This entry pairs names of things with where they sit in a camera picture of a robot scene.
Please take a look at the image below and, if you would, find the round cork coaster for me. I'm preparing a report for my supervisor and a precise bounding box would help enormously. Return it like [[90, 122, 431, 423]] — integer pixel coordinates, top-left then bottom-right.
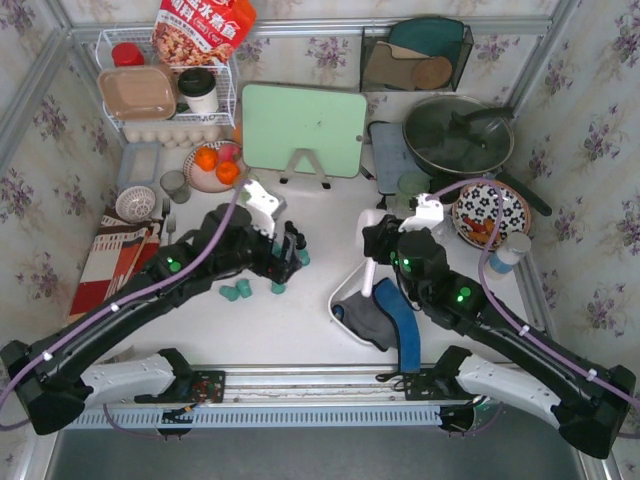
[[411, 56, 453, 90]]

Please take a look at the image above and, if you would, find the white wire rack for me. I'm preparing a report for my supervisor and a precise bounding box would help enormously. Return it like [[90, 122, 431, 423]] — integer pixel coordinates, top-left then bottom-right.
[[94, 27, 239, 130]]

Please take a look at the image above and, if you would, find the grey cloth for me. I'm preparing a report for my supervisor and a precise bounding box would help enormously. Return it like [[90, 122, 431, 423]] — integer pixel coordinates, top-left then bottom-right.
[[331, 292, 397, 352]]

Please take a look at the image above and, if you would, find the orange tangerine left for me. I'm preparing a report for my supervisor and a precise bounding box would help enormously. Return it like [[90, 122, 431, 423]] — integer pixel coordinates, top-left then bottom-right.
[[194, 146, 219, 172]]

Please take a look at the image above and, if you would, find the grey glass cup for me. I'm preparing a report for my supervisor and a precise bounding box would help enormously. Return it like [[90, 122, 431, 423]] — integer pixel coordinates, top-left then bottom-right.
[[160, 170, 191, 204]]

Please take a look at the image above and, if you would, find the egg carton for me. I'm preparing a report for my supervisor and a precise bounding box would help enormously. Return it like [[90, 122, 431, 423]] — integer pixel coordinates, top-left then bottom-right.
[[123, 126, 225, 148]]

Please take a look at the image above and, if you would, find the plate with fruit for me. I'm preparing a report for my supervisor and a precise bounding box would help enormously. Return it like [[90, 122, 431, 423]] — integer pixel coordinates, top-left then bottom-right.
[[182, 140, 248, 193]]

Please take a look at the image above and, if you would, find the black frying pan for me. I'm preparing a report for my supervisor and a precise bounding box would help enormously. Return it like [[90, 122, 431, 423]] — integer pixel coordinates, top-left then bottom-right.
[[402, 95, 552, 217]]

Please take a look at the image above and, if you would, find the blue cloth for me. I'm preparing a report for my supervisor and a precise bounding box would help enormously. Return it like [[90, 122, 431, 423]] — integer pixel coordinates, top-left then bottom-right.
[[373, 278, 421, 373]]

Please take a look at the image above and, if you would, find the red snack bag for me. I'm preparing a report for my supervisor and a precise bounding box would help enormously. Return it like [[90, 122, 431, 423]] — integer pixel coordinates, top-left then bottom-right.
[[151, 0, 257, 66]]

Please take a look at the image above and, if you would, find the orange tangerine right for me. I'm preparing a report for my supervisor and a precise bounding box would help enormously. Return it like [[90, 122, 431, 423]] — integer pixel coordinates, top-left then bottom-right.
[[215, 161, 241, 185]]

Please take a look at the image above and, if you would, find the white bottle blue label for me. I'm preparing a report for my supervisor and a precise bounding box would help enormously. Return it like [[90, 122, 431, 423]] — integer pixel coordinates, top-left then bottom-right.
[[484, 232, 531, 280]]

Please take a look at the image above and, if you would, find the beige lunch box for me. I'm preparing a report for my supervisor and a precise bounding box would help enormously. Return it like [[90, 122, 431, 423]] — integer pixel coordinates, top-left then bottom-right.
[[97, 65, 177, 121]]

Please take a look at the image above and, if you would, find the striped red placemat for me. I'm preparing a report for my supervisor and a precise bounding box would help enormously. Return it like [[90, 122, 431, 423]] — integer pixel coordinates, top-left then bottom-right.
[[67, 208, 163, 324]]

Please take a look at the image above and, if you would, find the red jar lid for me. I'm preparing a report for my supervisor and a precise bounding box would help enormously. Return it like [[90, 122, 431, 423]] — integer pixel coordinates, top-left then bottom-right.
[[111, 42, 145, 68]]

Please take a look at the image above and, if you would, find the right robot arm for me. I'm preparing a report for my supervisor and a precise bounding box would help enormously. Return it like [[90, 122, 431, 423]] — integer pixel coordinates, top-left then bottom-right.
[[362, 215, 636, 459]]

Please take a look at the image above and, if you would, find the green plastic tumbler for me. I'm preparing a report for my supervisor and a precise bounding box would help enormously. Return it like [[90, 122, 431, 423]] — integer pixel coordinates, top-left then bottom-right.
[[397, 171, 431, 207]]

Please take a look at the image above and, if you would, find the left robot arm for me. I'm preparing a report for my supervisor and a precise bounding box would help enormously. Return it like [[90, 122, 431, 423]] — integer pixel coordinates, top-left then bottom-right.
[[1, 204, 307, 435]]

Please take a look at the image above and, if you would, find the clear blue-rim container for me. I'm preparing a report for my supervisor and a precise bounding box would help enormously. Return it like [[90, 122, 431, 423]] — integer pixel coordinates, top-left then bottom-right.
[[116, 142, 161, 190]]

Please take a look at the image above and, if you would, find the white round strainer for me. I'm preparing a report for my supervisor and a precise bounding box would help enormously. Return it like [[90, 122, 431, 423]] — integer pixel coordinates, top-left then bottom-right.
[[115, 186, 156, 223]]

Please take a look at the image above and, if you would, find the white storage basket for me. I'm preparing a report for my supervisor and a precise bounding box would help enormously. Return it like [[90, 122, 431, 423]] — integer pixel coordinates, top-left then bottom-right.
[[327, 209, 386, 349]]

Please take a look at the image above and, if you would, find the grey blue board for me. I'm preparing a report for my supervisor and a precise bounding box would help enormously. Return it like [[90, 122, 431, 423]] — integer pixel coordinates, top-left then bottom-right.
[[367, 121, 420, 195]]

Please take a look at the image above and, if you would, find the silver fork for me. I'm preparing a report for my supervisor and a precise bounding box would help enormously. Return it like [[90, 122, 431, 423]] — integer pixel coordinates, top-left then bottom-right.
[[159, 197, 171, 241]]

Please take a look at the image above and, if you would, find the green cutting board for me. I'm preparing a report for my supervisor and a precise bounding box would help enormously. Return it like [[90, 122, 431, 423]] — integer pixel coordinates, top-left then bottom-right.
[[241, 84, 367, 178]]

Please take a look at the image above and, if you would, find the orange tangerine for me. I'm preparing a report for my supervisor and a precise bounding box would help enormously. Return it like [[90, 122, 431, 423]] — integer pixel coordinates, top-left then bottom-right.
[[194, 146, 219, 172], [215, 161, 241, 185]]

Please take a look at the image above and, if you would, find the black mesh organizer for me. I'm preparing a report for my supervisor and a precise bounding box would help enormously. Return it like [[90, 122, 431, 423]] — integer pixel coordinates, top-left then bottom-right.
[[359, 16, 474, 92]]

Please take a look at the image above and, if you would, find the floral patterned plate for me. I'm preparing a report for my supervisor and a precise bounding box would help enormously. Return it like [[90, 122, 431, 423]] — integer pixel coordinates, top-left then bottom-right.
[[452, 182, 532, 251]]

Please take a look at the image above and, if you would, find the coffee cup on rack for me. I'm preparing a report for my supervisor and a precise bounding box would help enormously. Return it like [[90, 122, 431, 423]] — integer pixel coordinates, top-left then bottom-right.
[[177, 67, 219, 114]]

